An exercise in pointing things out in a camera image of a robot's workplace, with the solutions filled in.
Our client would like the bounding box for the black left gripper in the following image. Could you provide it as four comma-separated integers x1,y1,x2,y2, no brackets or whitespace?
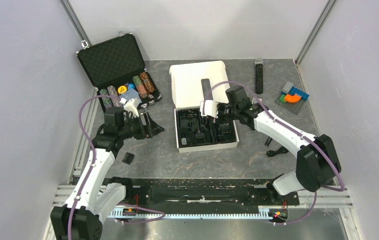
118,111,164,140

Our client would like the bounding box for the black clipper comb guard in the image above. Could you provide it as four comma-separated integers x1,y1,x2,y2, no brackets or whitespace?
121,152,135,165

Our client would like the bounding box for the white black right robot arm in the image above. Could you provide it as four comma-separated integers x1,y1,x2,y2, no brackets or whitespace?
219,85,342,204

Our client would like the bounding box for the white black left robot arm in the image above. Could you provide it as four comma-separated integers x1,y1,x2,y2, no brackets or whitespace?
50,107,165,240

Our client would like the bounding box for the small white oil bottle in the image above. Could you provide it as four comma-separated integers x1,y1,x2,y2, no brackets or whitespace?
181,137,188,146

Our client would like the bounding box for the small black cylinder adapter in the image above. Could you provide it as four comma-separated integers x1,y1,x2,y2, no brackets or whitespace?
264,137,273,148

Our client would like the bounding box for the colourful building block set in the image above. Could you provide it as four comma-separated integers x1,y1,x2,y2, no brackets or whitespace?
274,81,310,115

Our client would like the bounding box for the black comb in tray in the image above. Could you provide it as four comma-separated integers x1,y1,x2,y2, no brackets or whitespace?
194,131,206,145

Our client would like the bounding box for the black glitter tube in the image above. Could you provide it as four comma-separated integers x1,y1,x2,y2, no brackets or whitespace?
254,58,264,95

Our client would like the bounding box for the white clipper kit box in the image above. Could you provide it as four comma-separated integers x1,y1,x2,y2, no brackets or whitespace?
169,60,240,153

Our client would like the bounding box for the black poker chip case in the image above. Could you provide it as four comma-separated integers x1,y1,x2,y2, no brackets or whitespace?
76,33,162,109

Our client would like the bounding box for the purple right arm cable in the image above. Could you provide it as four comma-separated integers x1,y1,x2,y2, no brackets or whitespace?
206,80,346,226

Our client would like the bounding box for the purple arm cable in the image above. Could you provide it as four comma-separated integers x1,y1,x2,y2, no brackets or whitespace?
67,95,167,240
206,80,346,226

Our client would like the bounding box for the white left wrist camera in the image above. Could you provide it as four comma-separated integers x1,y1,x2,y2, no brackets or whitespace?
119,97,141,118

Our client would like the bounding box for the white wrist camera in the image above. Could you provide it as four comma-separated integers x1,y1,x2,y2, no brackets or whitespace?
199,100,219,119
119,97,141,118

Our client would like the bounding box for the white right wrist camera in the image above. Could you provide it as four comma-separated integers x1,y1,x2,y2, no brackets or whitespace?
199,100,219,119

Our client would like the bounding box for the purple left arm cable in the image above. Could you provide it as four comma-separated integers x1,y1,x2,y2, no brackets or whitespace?
67,95,167,240

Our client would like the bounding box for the aluminium frame rail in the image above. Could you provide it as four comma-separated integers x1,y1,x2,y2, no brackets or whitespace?
42,185,354,240

